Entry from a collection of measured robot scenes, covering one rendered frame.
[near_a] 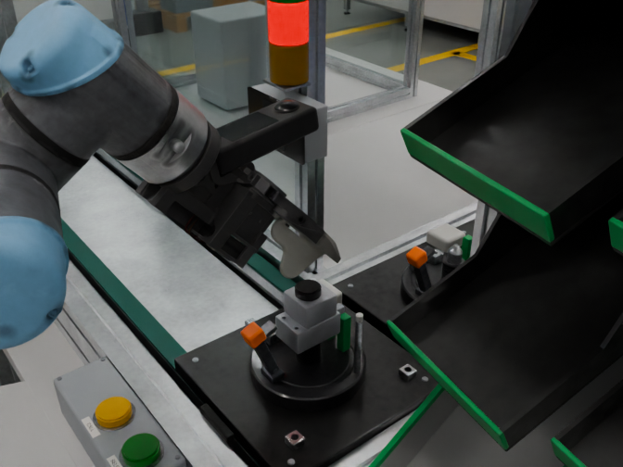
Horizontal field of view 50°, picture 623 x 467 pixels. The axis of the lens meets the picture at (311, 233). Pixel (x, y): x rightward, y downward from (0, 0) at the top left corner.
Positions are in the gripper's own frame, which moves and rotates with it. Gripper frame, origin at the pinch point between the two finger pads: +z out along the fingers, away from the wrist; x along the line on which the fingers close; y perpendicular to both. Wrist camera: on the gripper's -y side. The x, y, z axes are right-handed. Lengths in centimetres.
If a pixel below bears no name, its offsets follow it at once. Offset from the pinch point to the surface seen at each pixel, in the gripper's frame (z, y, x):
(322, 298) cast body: 6.0, 5.0, 1.8
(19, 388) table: 5, 41, -32
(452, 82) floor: 298, -170, -250
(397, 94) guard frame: 83, -54, -81
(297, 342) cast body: 6.7, 10.5, 2.0
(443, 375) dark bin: -9.6, 4.1, 26.9
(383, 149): 68, -33, -60
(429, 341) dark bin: -6.7, 2.6, 22.8
